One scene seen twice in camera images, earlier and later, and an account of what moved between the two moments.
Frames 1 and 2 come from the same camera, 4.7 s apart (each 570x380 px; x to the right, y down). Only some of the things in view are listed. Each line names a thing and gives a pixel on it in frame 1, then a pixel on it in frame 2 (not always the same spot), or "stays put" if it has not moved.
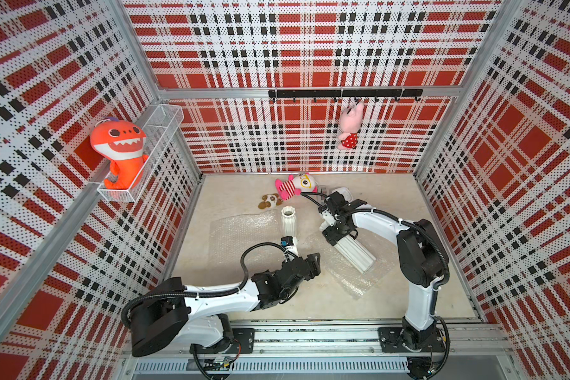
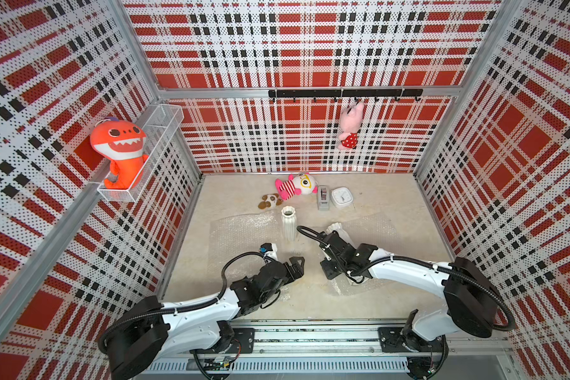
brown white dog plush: [270, 200] stays put
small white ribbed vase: [289, 221] stays put
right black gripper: [331, 237] to [324, 263]
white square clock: [345, 193] stays put
